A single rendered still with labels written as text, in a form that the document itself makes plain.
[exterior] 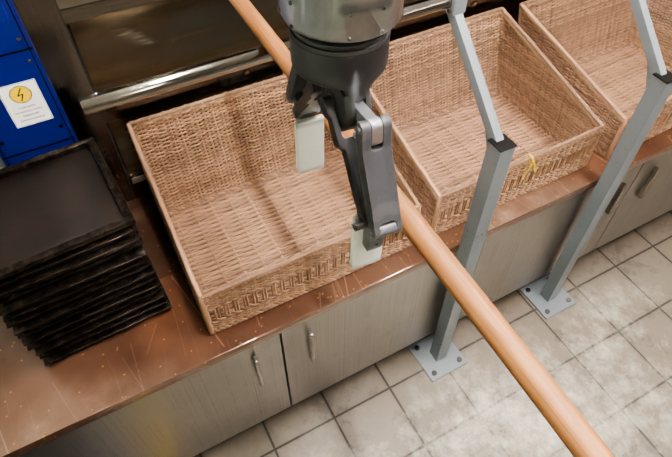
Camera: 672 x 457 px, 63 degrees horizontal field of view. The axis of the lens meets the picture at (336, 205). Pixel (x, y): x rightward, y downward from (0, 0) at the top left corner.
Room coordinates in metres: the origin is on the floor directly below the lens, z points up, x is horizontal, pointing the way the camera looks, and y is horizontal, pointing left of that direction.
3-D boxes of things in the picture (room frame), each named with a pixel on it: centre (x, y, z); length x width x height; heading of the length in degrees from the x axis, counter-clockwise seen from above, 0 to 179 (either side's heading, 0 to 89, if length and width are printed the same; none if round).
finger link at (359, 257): (0.30, -0.03, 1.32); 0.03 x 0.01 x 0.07; 114
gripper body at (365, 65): (0.37, 0.00, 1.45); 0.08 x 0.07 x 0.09; 24
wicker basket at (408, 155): (1.22, -0.38, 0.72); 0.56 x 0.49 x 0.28; 119
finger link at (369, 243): (0.29, -0.04, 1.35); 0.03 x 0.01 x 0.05; 24
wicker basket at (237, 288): (0.93, 0.15, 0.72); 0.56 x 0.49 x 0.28; 118
